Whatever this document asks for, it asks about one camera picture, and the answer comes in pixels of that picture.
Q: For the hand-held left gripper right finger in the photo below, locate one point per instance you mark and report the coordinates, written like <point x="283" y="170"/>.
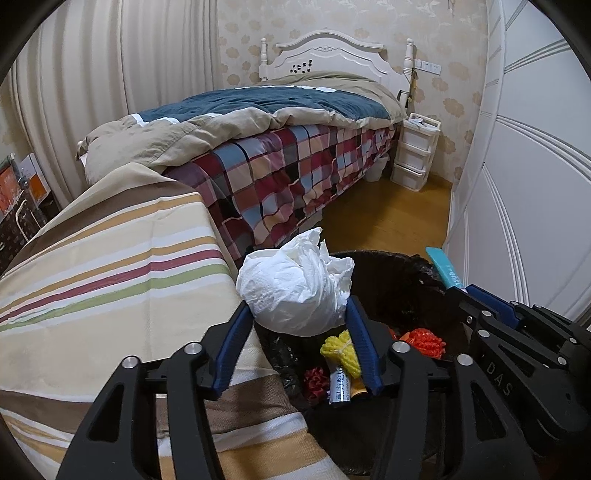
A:
<point x="364" y="344"/>

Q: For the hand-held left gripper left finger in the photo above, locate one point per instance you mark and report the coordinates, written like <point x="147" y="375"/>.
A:
<point x="233" y="344"/>

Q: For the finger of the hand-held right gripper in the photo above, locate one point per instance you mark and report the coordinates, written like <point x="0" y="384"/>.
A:
<point x="468" y="316"/>
<point x="491" y="304"/>

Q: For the yellow foam fruit net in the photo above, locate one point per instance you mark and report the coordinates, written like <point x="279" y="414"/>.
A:
<point x="341" y="350"/>

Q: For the white powder stick packet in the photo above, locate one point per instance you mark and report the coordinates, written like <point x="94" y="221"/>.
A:
<point x="339" y="387"/>

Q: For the orange-red foam fruit net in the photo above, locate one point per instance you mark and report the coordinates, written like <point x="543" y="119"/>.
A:
<point x="422" y="341"/>

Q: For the teal and white sachet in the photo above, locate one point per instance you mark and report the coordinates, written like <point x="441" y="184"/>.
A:
<point x="443" y="267"/>

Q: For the black bagged trash bin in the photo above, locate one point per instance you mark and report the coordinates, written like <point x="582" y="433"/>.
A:
<point x="392" y="290"/>

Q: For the dark red wrapper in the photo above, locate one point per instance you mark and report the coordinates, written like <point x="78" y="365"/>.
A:
<point x="316" y="383"/>

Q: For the white tissue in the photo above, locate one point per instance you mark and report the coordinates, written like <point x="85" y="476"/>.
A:
<point x="291" y="290"/>

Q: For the white wardrobe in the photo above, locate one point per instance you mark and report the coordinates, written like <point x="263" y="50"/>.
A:
<point x="531" y="161"/>

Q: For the white plastic drawer unit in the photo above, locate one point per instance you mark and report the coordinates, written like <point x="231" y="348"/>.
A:
<point x="415" y="152"/>

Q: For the small white container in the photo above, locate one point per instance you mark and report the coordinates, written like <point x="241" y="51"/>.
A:
<point x="379" y="168"/>

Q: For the plaid bed sheet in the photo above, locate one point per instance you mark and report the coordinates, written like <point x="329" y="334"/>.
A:
<point x="286" y="170"/>

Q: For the brown patterned trunk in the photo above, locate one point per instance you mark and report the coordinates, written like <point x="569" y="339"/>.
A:
<point x="18" y="235"/>

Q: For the beige and blue quilt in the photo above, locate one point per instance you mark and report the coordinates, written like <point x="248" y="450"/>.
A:
<point x="258" y="104"/>

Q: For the white and orange box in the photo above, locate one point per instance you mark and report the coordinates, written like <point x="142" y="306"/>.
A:
<point x="34" y="177"/>

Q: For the large cardboard box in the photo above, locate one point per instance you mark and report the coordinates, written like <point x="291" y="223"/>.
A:
<point x="9" y="189"/>

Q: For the white wooden bed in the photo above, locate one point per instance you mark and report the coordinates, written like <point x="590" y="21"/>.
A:
<point x="323" y="50"/>

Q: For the beige curtain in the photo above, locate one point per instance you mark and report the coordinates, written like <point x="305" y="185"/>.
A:
<point x="115" y="69"/>

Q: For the white wall switch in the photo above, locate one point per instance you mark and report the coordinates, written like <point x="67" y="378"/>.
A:
<point x="427" y="67"/>

